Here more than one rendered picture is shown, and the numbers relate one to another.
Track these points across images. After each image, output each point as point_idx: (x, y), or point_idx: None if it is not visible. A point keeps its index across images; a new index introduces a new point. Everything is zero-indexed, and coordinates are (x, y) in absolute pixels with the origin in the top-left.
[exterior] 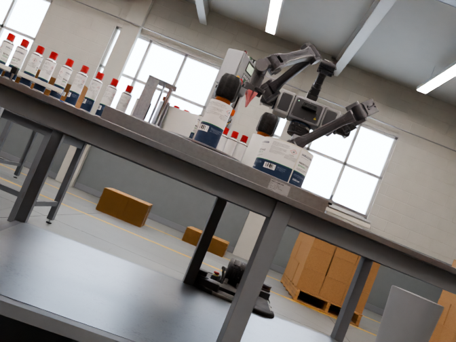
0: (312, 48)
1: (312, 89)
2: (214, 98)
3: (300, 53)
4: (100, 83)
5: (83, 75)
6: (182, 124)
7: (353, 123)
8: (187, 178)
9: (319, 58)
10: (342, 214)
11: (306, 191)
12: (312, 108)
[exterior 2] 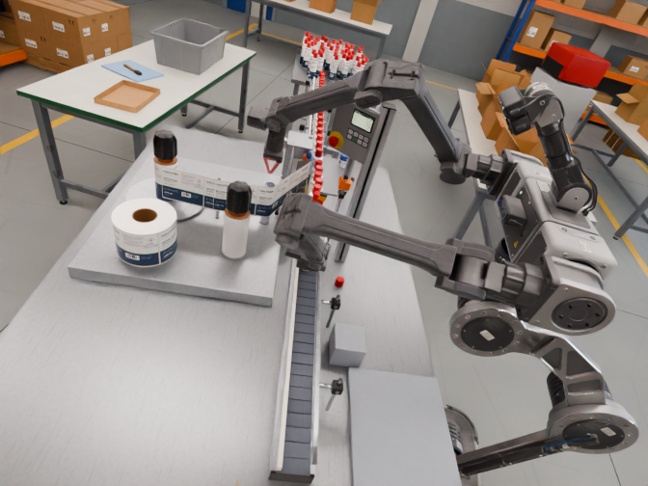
0: (369, 72)
1: (549, 170)
2: (346, 162)
3: (322, 91)
4: (314, 138)
5: (314, 131)
6: (291, 185)
7: (418, 266)
8: None
9: (368, 92)
10: (283, 401)
11: (80, 249)
12: (500, 216)
